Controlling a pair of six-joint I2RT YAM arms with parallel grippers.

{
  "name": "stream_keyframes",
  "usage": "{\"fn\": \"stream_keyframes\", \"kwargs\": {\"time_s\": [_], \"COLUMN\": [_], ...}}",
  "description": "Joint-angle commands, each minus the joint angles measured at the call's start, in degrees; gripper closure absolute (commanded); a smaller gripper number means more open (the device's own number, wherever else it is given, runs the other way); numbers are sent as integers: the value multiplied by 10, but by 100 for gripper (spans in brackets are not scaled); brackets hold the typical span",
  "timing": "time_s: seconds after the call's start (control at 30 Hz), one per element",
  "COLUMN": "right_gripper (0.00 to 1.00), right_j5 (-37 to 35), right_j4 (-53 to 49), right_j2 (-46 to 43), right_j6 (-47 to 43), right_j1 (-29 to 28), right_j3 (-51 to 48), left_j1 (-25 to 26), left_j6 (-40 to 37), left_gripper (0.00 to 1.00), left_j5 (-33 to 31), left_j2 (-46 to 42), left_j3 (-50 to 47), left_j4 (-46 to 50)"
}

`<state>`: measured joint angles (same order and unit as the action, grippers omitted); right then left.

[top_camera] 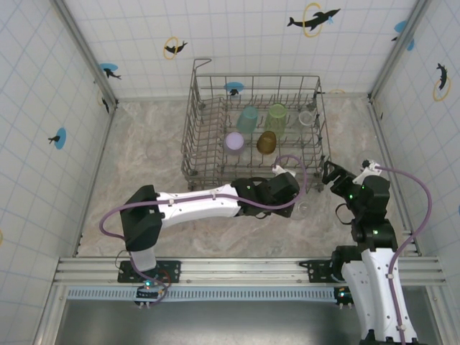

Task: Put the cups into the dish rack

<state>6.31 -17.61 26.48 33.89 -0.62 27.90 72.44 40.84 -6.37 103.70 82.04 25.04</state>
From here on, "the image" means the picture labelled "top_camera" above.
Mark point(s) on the lavender plastic cup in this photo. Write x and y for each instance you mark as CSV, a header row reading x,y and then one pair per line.
x,y
234,142

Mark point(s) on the teal plastic cup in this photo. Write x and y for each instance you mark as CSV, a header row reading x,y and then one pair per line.
x,y
247,120

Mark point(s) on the grey metal sheet panel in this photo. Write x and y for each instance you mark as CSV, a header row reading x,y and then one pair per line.
x,y
233,323

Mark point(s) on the aluminium floor side rail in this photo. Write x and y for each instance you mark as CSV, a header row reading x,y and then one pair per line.
x,y
376,115

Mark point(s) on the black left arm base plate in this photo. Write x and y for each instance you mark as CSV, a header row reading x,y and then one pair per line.
x,y
172,269

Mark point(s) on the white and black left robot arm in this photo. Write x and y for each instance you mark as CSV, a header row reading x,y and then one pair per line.
x,y
197,205

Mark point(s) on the amber plastic cup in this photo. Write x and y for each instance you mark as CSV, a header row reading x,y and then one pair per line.
x,y
266,142

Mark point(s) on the green plastic cup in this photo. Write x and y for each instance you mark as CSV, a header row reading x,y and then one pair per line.
x,y
276,116

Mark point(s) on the blue circle dolphin sticker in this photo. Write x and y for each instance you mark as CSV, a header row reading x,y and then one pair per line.
x,y
233,87

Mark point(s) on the aluminium frame post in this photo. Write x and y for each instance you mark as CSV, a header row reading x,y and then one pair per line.
x,y
84,46
400,50

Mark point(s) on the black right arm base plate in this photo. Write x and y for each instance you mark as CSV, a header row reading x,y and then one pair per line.
x,y
316,267

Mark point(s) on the blue circle fish sticker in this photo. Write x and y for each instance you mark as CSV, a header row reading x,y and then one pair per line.
x,y
60,138

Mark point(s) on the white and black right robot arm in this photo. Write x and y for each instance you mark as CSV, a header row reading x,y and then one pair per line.
x,y
377,287

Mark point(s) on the blue blob wall sticker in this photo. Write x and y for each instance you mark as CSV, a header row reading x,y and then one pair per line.
x,y
400,27

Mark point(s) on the blue circle shark sticker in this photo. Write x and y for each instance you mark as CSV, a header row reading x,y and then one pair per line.
x,y
108,68

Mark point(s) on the aluminium mounting rail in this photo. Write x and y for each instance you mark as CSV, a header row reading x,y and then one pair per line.
x,y
233,269

